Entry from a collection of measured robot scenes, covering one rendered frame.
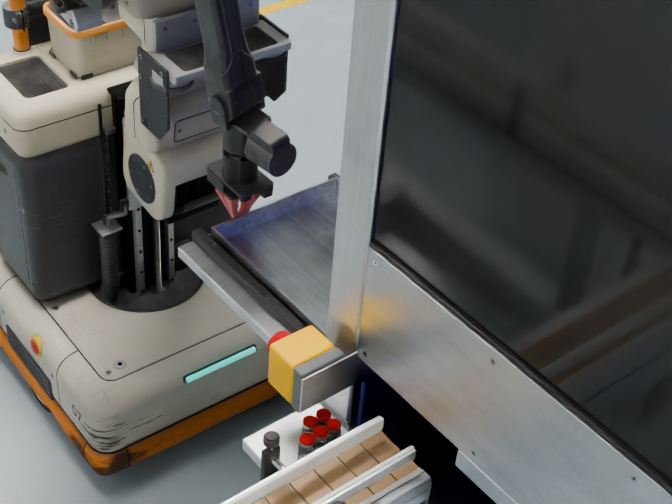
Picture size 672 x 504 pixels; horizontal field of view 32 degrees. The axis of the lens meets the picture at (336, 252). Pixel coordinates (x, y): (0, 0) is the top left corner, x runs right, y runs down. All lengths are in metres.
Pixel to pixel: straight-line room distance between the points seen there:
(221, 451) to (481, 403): 1.46
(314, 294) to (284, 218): 0.20
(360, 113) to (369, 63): 0.07
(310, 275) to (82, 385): 0.83
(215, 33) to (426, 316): 0.56
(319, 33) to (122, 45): 1.94
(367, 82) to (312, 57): 2.89
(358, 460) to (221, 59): 0.61
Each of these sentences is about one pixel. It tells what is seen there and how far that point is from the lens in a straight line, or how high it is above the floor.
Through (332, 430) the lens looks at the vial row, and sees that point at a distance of 1.58.
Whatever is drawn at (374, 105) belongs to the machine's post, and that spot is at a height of 1.40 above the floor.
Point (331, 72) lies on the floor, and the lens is 4.12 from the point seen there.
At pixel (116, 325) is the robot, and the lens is 2.67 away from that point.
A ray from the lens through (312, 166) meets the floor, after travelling 3.64.
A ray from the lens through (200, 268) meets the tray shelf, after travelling 1.88.
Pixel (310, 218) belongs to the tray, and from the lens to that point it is 1.98.
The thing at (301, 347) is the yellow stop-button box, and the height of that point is 1.03.
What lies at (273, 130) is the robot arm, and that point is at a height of 1.11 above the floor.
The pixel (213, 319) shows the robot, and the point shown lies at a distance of 2.67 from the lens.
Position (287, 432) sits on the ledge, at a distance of 1.63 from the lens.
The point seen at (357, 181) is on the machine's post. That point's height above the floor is 1.28.
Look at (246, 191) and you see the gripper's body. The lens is 1.85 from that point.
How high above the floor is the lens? 2.09
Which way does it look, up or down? 39 degrees down
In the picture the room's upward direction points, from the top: 5 degrees clockwise
